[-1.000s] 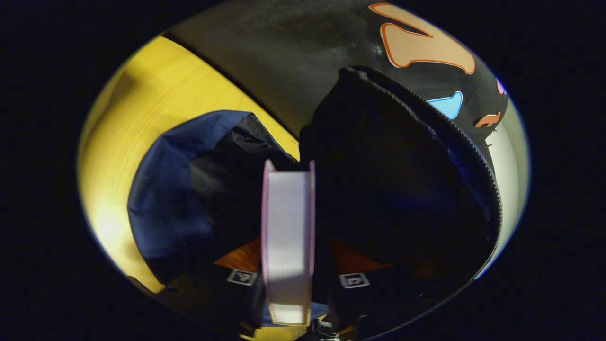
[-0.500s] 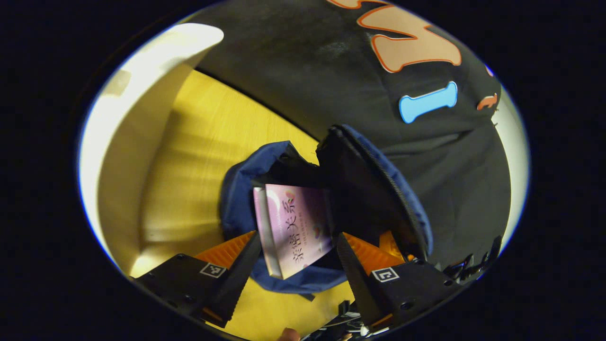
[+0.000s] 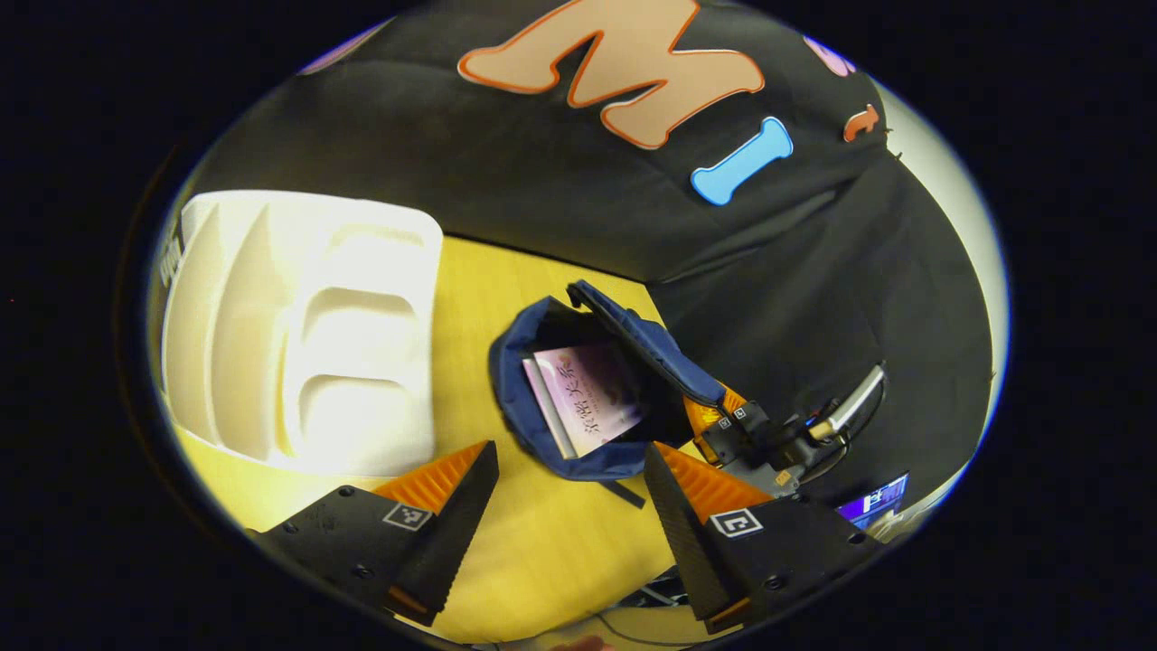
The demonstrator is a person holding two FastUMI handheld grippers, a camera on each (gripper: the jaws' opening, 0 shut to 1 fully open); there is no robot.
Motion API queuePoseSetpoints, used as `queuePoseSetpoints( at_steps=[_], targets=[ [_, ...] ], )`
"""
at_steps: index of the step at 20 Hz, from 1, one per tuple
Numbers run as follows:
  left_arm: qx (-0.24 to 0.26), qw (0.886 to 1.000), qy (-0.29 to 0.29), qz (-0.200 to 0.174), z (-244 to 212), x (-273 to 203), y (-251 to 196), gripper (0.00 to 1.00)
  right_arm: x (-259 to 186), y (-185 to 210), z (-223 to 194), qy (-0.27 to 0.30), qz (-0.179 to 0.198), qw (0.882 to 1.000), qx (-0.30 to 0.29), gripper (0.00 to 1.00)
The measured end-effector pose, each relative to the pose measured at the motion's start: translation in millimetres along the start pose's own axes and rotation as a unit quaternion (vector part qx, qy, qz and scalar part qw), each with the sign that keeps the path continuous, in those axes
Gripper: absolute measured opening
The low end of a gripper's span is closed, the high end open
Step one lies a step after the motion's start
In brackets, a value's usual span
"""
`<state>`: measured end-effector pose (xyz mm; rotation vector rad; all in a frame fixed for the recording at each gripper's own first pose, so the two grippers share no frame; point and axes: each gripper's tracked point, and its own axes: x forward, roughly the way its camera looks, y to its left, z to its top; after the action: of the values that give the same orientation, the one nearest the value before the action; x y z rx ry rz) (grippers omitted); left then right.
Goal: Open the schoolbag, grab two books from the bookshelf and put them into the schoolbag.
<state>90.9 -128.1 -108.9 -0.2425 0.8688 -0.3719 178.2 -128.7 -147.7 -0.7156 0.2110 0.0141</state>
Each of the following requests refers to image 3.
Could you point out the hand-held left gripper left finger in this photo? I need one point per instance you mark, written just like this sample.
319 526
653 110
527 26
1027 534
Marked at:
456 533

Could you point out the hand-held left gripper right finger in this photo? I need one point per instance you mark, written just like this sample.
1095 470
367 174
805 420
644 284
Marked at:
687 542

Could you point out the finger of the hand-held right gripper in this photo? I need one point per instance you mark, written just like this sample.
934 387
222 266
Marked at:
746 409
710 425

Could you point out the blue schoolbag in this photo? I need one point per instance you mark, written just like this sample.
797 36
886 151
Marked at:
651 348

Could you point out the pink book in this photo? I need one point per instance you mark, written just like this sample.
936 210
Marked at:
592 398

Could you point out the white bookshelf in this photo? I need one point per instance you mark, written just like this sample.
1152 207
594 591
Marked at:
253 316

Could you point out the lit computer screen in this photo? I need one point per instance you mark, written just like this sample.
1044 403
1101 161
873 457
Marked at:
872 502

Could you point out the black backdrop cloth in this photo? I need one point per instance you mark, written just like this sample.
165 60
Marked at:
542 181

